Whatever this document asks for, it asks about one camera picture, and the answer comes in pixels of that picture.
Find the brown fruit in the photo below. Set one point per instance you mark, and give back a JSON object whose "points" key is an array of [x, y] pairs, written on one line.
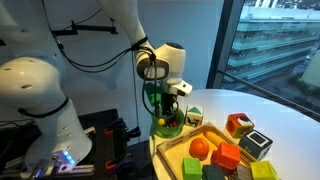
{"points": [[174, 124]]}

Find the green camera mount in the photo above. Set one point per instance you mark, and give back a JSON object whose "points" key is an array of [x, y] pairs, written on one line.
{"points": [[151, 93]]}

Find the red cube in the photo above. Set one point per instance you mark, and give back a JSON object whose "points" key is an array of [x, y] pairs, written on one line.
{"points": [[227, 156]]}

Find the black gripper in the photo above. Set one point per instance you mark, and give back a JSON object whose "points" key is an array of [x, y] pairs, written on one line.
{"points": [[169, 101]]}

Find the dark window frame pillar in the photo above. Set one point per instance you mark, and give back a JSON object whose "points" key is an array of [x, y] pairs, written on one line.
{"points": [[223, 33]]}

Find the lime yellow cube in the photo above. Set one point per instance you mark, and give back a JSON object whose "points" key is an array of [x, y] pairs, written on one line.
{"points": [[264, 170]]}

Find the green plastic bowl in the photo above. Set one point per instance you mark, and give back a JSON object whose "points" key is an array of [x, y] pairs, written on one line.
{"points": [[166, 131]]}

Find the orange fruit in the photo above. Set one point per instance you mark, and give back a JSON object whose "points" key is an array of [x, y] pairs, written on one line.
{"points": [[199, 148]]}

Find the window railing bar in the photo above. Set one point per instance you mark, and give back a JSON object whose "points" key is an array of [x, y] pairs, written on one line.
{"points": [[266, 95]]}

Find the black perforated platform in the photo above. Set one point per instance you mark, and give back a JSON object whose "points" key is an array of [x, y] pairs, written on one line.
{"points": [[100, 116]]}

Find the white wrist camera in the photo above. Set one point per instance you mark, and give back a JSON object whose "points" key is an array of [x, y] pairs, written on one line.
{"points": [[181, 89]]}

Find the black orange spring clamp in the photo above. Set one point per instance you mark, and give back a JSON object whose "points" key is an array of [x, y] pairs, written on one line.
{"points": [[116, 164], [120, 131]]}

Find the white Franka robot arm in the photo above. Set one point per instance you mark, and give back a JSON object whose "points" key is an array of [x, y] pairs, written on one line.
{"points": [[33, 83]]}

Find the yellow banana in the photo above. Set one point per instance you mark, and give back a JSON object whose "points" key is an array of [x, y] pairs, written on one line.
{"points": [[213, 137]]}

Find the black wall mount bar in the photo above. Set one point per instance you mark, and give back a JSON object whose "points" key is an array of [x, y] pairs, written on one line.
{"points": [[90, 28]]}

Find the grey patterned cube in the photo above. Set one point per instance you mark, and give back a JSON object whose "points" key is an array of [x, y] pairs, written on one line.
{"points": [[242, 173]]}

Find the dark teal cube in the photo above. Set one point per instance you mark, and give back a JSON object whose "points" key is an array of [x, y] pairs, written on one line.
{"points": [[212, 172]]}

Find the wooden tray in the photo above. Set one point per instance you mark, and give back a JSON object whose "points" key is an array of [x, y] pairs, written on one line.
{"points": [[176, 151]]}

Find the orange cube with round hole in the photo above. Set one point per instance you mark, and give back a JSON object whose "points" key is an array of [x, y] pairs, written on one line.
{"points": [[238, 126]]}

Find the black and white cube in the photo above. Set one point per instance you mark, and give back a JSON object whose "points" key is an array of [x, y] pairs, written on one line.
{"points": [[256, 144]]}

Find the white cube with green triangle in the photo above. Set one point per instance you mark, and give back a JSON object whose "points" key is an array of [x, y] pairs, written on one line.
{"points": [[194, 116]]}

